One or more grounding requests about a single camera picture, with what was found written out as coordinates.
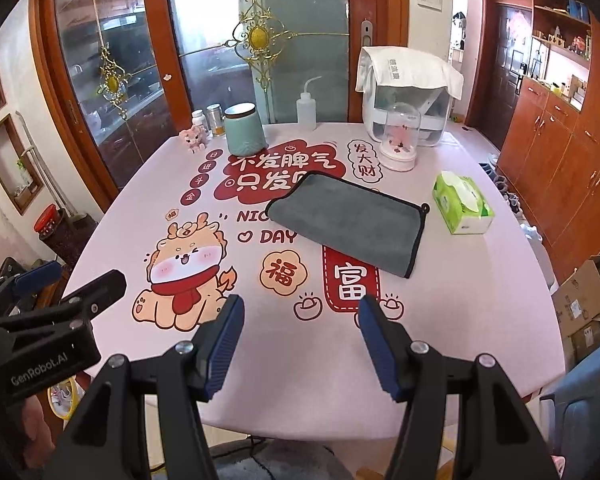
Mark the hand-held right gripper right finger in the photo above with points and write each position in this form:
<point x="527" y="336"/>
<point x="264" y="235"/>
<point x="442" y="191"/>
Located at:
<point x="377" y="350"/>

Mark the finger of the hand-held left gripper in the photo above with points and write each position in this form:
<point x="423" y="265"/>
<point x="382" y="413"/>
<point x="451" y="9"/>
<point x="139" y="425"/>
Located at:
<point x="37" y="275"/>
<point x="92" y="294"/>

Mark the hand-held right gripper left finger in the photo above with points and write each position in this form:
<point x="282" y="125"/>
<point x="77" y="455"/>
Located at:
<point x="224" y="347"/>

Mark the grey towel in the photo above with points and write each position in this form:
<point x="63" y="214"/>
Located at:
<point x="345" y="220"/>

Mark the red lidded jar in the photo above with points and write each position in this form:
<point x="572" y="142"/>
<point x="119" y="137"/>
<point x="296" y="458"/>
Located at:
<point x="50" y="220"/>

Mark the printed pink tablecloth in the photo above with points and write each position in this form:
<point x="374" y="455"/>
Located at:
<point x="300" y="350"/>

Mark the green tissue pack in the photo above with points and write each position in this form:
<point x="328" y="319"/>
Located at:
<point x="462" y="205"/>

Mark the pink toy figurine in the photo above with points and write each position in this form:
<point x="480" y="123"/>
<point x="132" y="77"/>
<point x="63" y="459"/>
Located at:
<point x="194" y="140"/>

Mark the white pill bottle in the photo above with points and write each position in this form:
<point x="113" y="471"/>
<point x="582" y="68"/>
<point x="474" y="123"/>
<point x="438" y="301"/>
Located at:
<point x="198" y="121"/>

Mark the gold door ornament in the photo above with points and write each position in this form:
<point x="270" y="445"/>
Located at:
<point x="258" y="35"/>
<point x="112" y="81"/>

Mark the cardboard box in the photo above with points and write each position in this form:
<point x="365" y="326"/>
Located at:
<point x="580" y="300"/>

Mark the glass jar with metal lid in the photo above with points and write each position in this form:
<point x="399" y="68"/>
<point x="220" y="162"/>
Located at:
<point x="215" y="120"/>

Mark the teal canister with dark lid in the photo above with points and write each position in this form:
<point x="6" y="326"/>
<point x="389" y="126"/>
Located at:
<point x="242" y="132"/>

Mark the blue chair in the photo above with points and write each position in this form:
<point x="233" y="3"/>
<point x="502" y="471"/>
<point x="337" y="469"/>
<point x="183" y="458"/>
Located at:
<point x="585" y="410"/>

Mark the glass dome ornament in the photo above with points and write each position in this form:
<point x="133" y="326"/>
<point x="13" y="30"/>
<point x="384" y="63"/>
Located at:
<point x="399" y="135"/>

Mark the white countertop appliance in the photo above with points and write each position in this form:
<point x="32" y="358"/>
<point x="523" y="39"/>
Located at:
<point x="430" y="115"/>

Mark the clear squeeze bottle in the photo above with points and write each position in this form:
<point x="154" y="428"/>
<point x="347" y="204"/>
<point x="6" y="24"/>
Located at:
<point x="306" y="107"/>

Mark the wooden framed glass door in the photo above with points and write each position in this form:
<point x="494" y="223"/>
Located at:
<point x="130" y="35"/>
<point x="305" y="10"/>

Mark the wooden cabinet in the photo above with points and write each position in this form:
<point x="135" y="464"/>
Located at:
<point x="565" y="160"/>

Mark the white cloth cover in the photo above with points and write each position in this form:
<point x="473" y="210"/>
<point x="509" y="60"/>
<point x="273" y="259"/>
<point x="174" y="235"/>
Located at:
<point x="405" y="67"/>

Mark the dark entrance door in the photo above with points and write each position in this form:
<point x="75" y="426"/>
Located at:
<point x="505" y="70"/>

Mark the wooden wall niche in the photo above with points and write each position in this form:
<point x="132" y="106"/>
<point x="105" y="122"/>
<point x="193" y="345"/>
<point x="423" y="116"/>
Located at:
<point x="10" y="160"/>

